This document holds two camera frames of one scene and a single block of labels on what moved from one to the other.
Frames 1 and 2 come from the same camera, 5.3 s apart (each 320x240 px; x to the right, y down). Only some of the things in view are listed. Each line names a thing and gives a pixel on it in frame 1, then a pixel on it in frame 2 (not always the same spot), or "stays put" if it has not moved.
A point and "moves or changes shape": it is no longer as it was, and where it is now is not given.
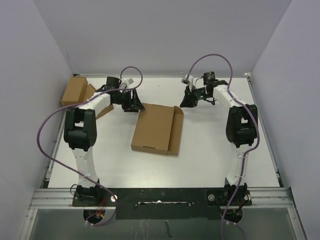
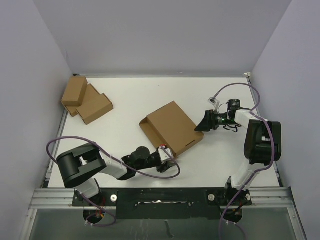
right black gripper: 189,101 → 208,122
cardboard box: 158,129 moves or changes shape
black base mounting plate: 162,203 stays put
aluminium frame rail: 54,198 stays put
